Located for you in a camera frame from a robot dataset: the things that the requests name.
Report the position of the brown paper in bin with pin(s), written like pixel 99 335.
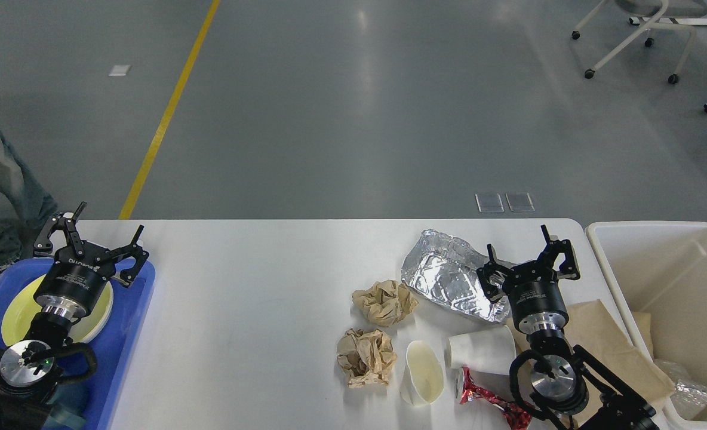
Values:
pixel 643 320

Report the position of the cream paper cup open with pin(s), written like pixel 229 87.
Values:
pixel 423 379

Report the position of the crumpled brown paper lower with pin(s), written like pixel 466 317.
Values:
pixel 366 357

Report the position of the right floor socket plate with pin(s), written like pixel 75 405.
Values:
pixel 520 202

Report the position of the crumpled brown paper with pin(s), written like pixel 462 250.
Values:
pixel 385 303
pixel 366 357

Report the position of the white rolling chair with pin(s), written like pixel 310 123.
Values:
pixel 675 16

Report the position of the foil scrap in bin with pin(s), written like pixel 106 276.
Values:
pixel 690 397

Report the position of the red foil wrapper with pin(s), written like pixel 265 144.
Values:
pixel 468 391

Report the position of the white paper on floor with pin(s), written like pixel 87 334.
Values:
pixel 119 70

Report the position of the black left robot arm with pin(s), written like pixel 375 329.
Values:
pixel 42 375

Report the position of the brown paper bag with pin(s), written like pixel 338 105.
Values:
pixel 591 326

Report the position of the white waste bin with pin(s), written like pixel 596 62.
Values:
pixel 660 267

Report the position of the blue plastic tray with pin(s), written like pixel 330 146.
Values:
pixel 113 346

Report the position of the teal mug yellow inside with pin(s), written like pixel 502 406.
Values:
pixel 69 402

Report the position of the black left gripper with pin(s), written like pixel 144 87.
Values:
pixel 73 286

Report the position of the yellow plastic plate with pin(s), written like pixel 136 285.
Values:
pixel 18 316

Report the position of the crumpled aluminium foil tray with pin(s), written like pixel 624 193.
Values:
pixel 443 268

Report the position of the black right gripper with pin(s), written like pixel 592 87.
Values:
pixel 532 288

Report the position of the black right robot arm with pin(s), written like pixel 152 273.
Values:
pixel 550 379

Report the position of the left floor socket plate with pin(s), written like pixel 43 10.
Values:
pixel 489 202

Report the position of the crumpled brown paper upper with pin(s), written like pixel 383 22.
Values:
pixel 385 303

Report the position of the floor socket plate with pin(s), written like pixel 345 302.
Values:
pixel 489 202
pixel 520 202

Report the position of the white pink plate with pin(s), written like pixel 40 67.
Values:
pixel 89 327

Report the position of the white paper cup lying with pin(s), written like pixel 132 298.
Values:
pixel 490 350

